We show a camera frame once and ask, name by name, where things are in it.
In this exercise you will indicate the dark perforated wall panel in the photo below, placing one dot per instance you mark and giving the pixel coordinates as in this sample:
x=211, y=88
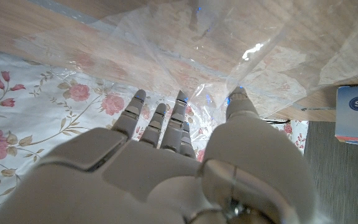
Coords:
x=346, y=186

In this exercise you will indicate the floral print curtain backdrop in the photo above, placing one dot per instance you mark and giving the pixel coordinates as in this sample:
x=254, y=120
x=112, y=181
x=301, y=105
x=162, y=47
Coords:
x=26, y=109

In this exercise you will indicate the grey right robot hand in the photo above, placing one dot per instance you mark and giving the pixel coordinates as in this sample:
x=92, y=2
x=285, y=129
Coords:
x=135, y=180

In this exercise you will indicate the clear plastic bag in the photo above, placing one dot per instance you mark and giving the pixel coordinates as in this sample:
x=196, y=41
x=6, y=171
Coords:
x=197, y=37

